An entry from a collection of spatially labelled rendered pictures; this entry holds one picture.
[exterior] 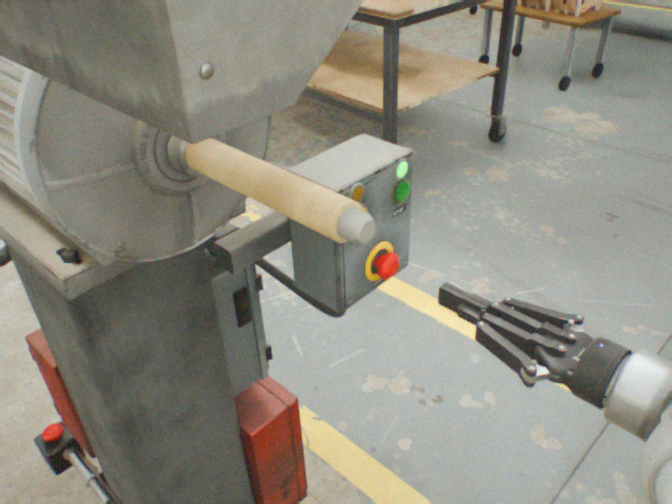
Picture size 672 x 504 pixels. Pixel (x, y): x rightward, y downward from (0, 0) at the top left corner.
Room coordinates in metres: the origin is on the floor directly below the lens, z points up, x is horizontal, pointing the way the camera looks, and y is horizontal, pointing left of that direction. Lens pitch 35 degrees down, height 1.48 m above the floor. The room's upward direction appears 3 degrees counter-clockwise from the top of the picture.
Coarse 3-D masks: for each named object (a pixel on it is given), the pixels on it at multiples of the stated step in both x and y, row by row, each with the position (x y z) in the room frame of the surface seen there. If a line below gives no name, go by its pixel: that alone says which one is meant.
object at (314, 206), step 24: (192, 144) 0.48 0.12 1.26; (216, 144) 0.47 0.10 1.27; (192, 168) 0.48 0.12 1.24; (216, 168) 0.45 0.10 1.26; (240, 168) 0.43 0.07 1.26; (264, 168) 0.42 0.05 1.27; (240, 192) 0.43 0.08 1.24; (264, 192) 0.41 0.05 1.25; (288, 192) 0.39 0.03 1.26; (312, 192) 0.38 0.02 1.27; (288, 216) 0.39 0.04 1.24; (312, 216) 0.37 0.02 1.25; (336, 216) 0.36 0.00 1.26; (336, 240) 0.36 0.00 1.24
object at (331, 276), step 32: (320, 160) 0.73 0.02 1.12; (352, 160) 0.73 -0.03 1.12; (384, 160) 0.73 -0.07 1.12; (384, 192) 0.70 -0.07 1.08; (384, 224) 0.70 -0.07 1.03; (320, 256) 0.67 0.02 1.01; (352, 256) 0.66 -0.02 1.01; (288, 288) 0.73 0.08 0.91; (320, 288) 0.67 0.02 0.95; (352, 288) 0.66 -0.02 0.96
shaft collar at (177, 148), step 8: (216, 136) 0.51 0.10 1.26; (168, 144) 0.49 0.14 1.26; (176, 144) 0.48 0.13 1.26; (184, 144) 0.48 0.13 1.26; (168, 152) 0.49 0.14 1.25; (176, 152) 0.48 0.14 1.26; (184, 152) 0.48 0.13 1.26; (176, 160) 0.48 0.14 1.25; (184, 160) 0.48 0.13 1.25; (176, 168) 0.49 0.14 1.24; (184, 168) 0.48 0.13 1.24; (192, 176) 0.49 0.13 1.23; (200, 176) 0.49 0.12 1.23
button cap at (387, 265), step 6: (390, 252) 0.69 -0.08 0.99; (378, 258) 0.69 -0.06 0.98; (384, 258) 0.68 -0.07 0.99; (390, 258) 0.68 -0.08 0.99; (396, 258) 0.68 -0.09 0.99; (378, 264) 0.68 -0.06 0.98; (384, 264) 0.67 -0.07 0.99; (390, 264) 0.67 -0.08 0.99; (396, 264) 0.68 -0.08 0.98; (378, 270) 0.67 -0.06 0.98; (384, 270) 0.67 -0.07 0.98; (390, 270) 0.67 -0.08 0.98; (396, 270) 0.68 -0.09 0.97; (384, 276) 0.67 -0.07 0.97; (390, 276) 0.67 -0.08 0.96
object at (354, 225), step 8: (352, 208) 0.36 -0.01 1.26; (344, 216) 0.36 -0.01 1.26; (352, 216) 0.35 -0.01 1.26; (360, 216) 0.35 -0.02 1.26; (368, 216) 0.36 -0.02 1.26; (344, 224) 0.35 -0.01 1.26; (352, 224) 0.35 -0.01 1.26; (360, 224) 0.35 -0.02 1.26; (368, 224) 0.35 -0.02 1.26; (344, 232) 0.35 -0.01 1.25; (352, 232) 0.35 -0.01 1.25; (360, 232) 0.35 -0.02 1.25; (368, 232) 0.35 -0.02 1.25; (352, 240) 0.35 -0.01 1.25; (360, 240) 0.35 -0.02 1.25; (368, 240) 0.35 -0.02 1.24
